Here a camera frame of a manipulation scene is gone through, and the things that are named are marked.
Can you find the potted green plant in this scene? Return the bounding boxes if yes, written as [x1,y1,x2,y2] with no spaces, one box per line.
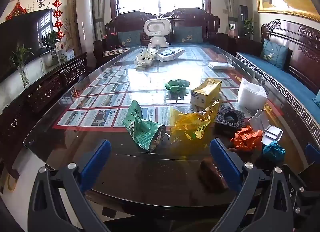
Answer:
[244,18,255,38]

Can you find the light blue cushion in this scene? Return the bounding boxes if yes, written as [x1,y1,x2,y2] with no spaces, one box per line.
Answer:
[312,89,320,108]

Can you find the teal paper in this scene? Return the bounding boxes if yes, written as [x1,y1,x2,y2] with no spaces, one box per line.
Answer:
[262,140,286,162]

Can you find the yellow carton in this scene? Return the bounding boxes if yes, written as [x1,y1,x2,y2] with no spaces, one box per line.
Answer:
[190,77,222,108]

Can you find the crumpled white bag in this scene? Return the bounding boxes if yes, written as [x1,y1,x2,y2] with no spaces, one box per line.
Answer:
[134,47,158,66]

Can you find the carved wooden sofa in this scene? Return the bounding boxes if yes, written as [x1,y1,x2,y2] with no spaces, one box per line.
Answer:
[235,19,320,145]

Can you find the bamboo plant in glass vase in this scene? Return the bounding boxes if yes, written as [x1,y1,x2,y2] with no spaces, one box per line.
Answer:
[41,30,60,66]
[10,44,34,88]

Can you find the crumpled green paper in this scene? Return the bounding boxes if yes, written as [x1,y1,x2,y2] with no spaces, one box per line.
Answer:
[164,79,190,95]

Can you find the orange paper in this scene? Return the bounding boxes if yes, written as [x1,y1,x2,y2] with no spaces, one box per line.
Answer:
[230,125,263,152]

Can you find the white standing air conditioner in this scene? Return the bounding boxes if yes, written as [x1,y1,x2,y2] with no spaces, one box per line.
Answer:
[75,0,95,54]

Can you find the white printed pouch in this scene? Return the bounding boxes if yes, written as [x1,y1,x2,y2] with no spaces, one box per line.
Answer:
[156,48,186,62]

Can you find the white foam block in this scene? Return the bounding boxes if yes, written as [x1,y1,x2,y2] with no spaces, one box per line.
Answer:
[237,77,268,111]

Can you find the torn white paper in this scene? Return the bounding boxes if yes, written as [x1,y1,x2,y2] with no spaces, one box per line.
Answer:
[249,109,284,146]

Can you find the teal embroidered cushion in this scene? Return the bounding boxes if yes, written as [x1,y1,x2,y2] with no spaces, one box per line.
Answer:
[173,26,203,44]
[117,30,143,46]

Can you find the printed sheets under glass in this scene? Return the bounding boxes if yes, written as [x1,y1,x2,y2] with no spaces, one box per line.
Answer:
[57,47,250,130]

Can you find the white and green tissue box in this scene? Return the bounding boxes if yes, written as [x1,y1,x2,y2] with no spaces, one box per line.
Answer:
[57,48,75,62]

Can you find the carved wooden bench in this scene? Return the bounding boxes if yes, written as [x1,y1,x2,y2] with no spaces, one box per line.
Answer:
[94,8,228,60]

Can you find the white folded cloth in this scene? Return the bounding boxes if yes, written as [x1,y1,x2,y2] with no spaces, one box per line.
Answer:
[208,62,235,70]

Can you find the black foam block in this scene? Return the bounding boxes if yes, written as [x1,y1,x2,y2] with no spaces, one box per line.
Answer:
[214,109,245,135]

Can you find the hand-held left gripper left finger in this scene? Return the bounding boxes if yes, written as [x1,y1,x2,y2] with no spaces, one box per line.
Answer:
[27,139,112,232]

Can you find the crumpled yellow foil bag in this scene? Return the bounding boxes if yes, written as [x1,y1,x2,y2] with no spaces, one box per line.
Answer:
[169,99,223,145]

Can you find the black tower appliance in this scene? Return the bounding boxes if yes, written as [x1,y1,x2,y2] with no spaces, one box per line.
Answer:
[239,5,248,37]

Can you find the green snack bag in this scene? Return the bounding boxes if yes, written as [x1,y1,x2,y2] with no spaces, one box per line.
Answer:
[122,100,166,152]

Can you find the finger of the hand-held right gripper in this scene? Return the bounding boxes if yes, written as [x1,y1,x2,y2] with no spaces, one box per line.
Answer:
[304,143,320,170]
[282,164,320,224]

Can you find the brown wrapper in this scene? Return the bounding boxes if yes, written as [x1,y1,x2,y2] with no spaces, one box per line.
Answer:
[199,159,229,192]

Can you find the carved dark wooden table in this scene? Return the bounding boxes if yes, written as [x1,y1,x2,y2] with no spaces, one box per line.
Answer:
[22,44,320,222]

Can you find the dark wooden television cabinet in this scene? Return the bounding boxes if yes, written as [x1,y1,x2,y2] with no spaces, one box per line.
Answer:
[0,52,88,180]

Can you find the blue embroidered cushion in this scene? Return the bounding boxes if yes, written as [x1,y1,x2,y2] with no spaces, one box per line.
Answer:
[260,39,289,70]

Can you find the dark wooden side table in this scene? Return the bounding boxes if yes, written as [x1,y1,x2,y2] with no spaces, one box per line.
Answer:
[234,36,263,54]

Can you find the black television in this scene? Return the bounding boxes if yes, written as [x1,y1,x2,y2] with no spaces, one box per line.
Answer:
[0,9,59,82]

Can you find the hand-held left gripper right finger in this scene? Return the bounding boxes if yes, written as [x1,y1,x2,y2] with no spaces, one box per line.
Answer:
[209,138,293,232]

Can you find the red diamond knot ornament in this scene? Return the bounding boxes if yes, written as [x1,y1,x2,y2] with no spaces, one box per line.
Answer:
[5,2,27,21]

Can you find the red knot string decoration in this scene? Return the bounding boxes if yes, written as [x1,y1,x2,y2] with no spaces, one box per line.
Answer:
[52,0,65,41]

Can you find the white robot toy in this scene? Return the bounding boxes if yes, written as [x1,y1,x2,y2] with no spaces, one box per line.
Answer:
[143,18,172,48]

